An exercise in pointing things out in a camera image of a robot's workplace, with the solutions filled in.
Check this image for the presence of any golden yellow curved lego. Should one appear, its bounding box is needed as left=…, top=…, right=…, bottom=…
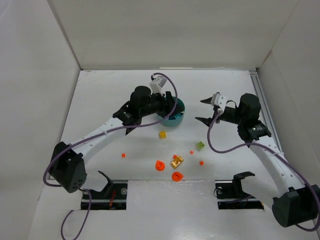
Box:
left=170, top=155, right=184, bottom=169

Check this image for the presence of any purple cable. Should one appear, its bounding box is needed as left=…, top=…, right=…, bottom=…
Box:
left=42, top=72, right=179, bottom=240
left=206, top=108, right=320, bottom=232

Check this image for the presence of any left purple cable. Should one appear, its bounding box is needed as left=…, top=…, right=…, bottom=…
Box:
left=42, top=72, right=179, bottom=240

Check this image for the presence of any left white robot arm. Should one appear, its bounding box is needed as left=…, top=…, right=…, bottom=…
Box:
left=48, top=86, right=184, bottom=195

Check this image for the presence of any orange round lego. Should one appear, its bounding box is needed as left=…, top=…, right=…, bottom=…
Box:
left=155, top=160, right=166, bottom=172
left=171, top=171, right=184, bottom=182

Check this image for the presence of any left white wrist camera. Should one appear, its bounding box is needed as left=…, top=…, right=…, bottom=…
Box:
left=150, top=75, right=168, bottom=94

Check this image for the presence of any teal square lego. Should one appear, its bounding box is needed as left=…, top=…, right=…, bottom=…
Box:
left=173, top=113, right=182, bottom=119

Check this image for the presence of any light green square lego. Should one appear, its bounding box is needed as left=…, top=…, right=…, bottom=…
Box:
left=196, top=141, right=205, bottom=151

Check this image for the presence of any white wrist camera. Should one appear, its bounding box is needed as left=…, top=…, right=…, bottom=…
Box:
left=150, top=75, right=168, bottom=94
left=210, top=92, right=228, bottom=113

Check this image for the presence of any teal divided round container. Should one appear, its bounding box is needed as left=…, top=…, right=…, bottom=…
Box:
left=160, top=98, right=185, bottom=128

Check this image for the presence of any aluminium rail right edge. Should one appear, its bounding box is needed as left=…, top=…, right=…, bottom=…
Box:
left=249, top=70, right=283, bottom=153

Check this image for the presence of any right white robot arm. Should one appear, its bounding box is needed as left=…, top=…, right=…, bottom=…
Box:
left=197, top=92, right=320, bottom=232

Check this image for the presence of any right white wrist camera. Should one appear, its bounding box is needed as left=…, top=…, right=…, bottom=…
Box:
left=210, top=92, right=228, bottom=113

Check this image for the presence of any orange round lego left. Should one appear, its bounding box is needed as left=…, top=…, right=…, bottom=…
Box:
left=155, top=160, right=166, bottom=172

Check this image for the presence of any orange round lego lower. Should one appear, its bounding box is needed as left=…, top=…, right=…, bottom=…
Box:
left=171, top=171, right=184, bottom=182

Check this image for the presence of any yellow square lego brick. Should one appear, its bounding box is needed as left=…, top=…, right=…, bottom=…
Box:
left=159, top=131, right=167, bottom=139

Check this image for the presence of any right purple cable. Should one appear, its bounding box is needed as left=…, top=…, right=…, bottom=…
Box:
left=206, top=108, right=320, bottom=232

